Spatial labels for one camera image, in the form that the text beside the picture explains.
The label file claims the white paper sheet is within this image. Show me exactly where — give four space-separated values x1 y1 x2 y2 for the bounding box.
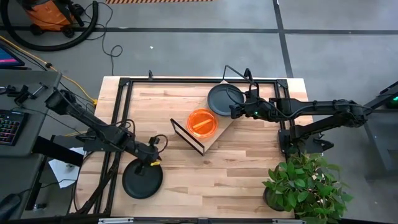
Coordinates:
48 147 86 189

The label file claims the black vacuum power cord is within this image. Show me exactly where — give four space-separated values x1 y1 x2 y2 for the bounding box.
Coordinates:
82 1 124 77

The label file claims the backlit black keyboard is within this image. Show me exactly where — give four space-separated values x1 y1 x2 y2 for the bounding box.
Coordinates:
0 108 29 147

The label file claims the black clamp tool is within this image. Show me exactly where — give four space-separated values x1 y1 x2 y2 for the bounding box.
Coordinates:
6 82 49 105

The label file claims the green leafy plant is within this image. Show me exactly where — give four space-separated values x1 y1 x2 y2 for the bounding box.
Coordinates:
262 151 355 224

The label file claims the yellow cable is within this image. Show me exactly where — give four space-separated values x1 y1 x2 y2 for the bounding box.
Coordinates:
0 35 99 103

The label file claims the computer monitor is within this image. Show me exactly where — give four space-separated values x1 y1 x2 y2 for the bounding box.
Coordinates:
0 43 25 70

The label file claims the black aluminium table frame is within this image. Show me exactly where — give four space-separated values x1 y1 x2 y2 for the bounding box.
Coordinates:
93 77 295 217

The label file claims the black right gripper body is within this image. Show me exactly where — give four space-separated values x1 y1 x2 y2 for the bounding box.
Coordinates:
229 99 253 121

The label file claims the grey desk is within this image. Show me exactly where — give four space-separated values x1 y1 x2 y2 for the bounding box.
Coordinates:
0 70 63 220

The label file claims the orange translucent round plate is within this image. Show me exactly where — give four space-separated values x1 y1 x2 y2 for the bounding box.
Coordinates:
186 108 219 139

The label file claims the black flat bar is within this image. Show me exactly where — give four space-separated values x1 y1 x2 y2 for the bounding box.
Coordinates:
32 135 85 167

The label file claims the dark grey round plate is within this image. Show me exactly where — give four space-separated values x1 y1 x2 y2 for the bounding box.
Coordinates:
121 157 164 200
206 83 246 118

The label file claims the dark plant pot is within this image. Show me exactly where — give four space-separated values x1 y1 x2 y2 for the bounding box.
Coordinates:
263 186 285 212

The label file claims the black cable bundle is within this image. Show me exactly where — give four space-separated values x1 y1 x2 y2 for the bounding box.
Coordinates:
73 152 122 215

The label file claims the black computer mouse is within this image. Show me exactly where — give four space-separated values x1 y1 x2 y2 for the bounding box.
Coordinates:
0 192 22 220

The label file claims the orange shop vacuum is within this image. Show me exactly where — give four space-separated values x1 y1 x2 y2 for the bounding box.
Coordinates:
18 0 85 38
0 0 100 52

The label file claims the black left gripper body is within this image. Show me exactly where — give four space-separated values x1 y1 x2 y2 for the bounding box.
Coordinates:
136 136 163 168

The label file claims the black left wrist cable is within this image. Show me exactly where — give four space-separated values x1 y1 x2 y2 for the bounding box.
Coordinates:
149 133 169 154

